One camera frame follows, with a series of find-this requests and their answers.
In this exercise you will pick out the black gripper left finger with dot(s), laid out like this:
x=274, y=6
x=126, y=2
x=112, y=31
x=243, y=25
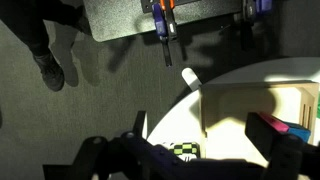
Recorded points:
x=140, y=125

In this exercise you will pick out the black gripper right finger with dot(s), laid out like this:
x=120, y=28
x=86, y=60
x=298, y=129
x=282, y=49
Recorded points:
x=260, y=133

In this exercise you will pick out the pink block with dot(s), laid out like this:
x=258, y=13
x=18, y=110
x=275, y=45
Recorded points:
x=274, y=122

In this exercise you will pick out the blue block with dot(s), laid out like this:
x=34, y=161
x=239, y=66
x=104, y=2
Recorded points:
x=299, y=131

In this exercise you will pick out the wooden tray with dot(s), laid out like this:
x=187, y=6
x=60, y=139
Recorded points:
x=232, y=116

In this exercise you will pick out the green black checkered object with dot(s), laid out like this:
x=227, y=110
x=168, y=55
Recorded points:
x=186, y=151

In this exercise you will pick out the white table foot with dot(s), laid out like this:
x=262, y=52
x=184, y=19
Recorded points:
x=191, y=79

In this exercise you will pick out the purple black clamp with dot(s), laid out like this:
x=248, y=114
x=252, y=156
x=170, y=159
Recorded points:
x=252, y=10

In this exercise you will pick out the purple orange clamp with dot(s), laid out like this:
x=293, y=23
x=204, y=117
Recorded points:
x=165, y=25

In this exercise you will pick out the dark grey cart top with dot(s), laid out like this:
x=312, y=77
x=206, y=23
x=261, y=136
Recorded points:
x=114, y=19

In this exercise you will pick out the person's black shoe and leg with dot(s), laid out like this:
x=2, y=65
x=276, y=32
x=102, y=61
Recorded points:
x=25, y=19

